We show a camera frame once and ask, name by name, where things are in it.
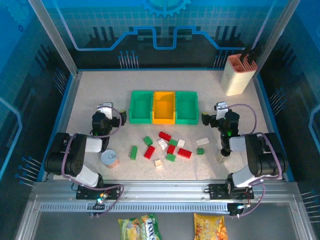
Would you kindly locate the small red lego brick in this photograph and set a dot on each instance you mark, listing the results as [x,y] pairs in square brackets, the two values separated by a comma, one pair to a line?
[171,149]

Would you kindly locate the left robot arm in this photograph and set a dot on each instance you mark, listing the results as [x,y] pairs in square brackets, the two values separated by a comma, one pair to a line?
[72,157]

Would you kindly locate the long green lego brick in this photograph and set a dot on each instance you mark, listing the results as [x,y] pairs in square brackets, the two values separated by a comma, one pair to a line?
[133,152]

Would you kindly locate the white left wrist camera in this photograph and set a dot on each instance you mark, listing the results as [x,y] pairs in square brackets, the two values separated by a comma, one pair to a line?
[106,110]

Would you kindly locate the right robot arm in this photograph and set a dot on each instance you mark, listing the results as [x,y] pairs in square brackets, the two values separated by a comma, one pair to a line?
[262,155]

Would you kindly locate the white lego brick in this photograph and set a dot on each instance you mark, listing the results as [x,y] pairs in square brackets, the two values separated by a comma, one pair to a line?
[162,143]

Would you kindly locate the small green lego brick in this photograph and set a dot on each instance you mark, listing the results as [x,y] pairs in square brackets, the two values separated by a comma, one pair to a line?
[200,151]
[173,142]

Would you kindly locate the yellow plastic bin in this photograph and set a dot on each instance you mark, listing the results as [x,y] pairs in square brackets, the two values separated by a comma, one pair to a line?
[163,108]

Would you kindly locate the aluminium frame post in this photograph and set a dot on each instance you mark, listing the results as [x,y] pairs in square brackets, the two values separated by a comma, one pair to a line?
[58,42]
[275,25]

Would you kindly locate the white lego plate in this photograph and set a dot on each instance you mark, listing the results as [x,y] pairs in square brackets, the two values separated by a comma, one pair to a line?
[202,141]

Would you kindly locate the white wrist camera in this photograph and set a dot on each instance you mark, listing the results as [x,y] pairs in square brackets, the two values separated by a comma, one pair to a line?
[106,110]
[222,111]

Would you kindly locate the green plastic bin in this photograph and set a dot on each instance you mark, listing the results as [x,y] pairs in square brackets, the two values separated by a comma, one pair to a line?
[140,107]
[187,108]

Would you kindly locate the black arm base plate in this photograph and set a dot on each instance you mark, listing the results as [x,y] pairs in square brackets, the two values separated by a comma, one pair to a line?
[216,192]
[85,192]

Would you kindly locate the aluminium front rail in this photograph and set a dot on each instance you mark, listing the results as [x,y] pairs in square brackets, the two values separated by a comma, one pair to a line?
[162,190]

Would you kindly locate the cream utensil holder pink rim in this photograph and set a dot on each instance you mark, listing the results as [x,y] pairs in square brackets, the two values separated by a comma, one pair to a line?
[236,77]

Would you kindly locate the tin can peach label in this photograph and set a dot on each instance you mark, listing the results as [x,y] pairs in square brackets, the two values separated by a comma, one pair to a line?
[109,158]

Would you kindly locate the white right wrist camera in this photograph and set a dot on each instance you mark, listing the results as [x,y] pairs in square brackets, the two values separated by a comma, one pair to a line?
[222,111]

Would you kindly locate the green yellow snack bag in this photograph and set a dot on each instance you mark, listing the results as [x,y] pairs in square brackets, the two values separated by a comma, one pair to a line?
[138,227]

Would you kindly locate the cream lego brick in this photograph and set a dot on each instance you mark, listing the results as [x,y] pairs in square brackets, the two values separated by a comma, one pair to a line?
[181,143]

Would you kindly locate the small jar black lid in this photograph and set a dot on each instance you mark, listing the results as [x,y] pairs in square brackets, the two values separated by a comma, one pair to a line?
[222,159]

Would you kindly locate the orange yellow snack bag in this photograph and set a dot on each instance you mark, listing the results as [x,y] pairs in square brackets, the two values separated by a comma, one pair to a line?
[210,227]

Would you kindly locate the translucent lego brick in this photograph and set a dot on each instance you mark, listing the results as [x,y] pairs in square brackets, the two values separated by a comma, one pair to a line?
[158,163]

